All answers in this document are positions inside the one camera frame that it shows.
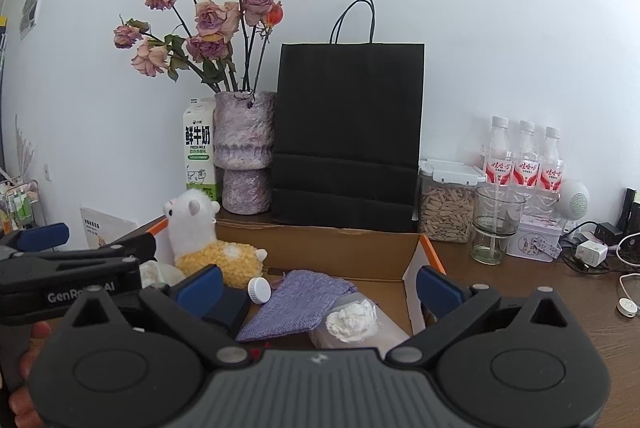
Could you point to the purple woven pouch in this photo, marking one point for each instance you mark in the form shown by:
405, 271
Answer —
295, 303

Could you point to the black power adapter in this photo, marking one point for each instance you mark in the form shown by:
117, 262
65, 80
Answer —
609, 232

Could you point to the white and green milk carton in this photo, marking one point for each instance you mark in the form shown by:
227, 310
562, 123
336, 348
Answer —
200, 147

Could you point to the wall poster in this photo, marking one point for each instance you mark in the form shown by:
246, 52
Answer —
32, 7

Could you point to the small white bottle cap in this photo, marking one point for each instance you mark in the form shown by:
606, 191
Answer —
260, 290

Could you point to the clear tissue packet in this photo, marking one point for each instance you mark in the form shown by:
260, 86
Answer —
390, 333

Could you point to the dried pink rose bouquet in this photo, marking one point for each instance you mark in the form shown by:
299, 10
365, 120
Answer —
210, 22

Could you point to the white round speaker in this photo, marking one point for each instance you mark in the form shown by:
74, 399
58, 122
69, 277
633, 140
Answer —
575, 203

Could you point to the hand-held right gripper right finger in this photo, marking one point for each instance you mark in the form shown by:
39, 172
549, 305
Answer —
440, 290

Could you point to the clear jar of seeds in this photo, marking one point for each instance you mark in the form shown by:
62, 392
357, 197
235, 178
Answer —
445, 208

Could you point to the clear glass cup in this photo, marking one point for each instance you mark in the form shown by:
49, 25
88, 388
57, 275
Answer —
495, 218

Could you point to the dark blue case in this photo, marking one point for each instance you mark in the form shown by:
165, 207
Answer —
232, 308

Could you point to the pink feather wall sticker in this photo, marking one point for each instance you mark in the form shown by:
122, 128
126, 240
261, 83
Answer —
24, 152

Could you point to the black paper bag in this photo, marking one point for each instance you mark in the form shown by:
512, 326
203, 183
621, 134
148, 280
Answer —
350, 132

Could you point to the pale printed tin box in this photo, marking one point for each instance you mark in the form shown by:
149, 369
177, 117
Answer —
537, 240

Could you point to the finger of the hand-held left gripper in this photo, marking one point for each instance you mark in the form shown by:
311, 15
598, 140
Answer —
47, 237
100, 253

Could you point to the purple mottled vase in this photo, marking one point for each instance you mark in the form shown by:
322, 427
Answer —
245, 142

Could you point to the white plug charger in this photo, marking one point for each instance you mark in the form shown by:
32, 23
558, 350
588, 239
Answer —
591, 254

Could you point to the white fabric flower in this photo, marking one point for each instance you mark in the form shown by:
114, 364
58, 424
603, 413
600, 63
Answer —
350, 320

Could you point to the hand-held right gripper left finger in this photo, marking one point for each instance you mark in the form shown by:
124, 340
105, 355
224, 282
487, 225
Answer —
200, 290

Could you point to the black upright device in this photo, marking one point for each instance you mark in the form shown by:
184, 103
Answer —
631, 215

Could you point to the white and yellow alpaca plush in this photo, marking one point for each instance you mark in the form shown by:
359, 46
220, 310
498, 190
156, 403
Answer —
210, 248

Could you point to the clear red label water bottle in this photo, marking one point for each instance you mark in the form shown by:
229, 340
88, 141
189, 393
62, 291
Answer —
497, 157
551, 167
526, 162

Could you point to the red and orange cardboard box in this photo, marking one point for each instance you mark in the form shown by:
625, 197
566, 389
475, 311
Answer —
380, 253

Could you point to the person's left hand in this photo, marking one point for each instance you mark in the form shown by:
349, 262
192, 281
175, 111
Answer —
25, 408

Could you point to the white plastic packet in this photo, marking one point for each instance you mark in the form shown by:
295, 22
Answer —
160, 273

